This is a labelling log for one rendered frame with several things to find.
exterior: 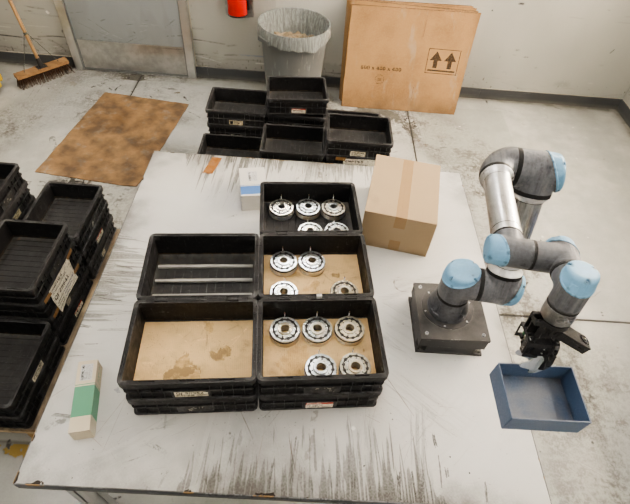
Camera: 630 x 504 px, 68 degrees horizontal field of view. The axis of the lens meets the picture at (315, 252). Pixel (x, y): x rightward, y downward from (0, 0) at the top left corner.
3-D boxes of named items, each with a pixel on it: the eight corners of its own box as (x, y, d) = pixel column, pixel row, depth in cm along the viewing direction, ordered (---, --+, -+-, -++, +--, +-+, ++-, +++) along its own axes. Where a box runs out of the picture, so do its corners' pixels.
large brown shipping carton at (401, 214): (370, 186, 234) (376, 153, 219) (429, 197, 232) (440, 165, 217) (358, 243, 208) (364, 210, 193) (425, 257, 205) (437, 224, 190)
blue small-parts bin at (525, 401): (560, 378, 129) (572, 366, 124) (578, 433, 120) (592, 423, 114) (488, 373, 129) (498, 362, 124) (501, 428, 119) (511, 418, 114)
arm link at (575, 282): (597, 259, 105) (608, 285, 99) (575, 293, 112) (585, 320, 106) (561, 253, 106) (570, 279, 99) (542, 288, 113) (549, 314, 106)
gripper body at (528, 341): (512, 335, 123) (530, 303, 115) (545, 338, 123) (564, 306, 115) (521, 359, 117) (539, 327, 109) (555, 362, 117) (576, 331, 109)
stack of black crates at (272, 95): (323, 134, 357) (329, 77, 323) (323, 161, 335) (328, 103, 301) (268, 130, 356) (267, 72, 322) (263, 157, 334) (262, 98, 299)
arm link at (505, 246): (479, 134, 143) (495, 241, 108) (516, 139, 142) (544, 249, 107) (468, 166, 151) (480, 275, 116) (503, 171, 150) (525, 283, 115)
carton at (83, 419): (95, 437, 146) (89, 429, 141) (74, 440, 145) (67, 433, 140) (102, 367, 161) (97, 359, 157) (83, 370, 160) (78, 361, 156)
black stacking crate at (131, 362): (258, 318, 166) (257, 299, 157) (256, 398, 146) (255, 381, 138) (142, 320, 162) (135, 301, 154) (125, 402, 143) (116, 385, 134)
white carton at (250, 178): (268, 209, 219) (267, 194, 212) (242, 210, 217) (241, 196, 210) (264, 181, 231) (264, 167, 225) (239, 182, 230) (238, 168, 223)
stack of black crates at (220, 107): (269, 132, 354) (269, 90, 329) (266, 156, 335) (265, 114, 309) (216, 128, 353) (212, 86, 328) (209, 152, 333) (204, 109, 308)
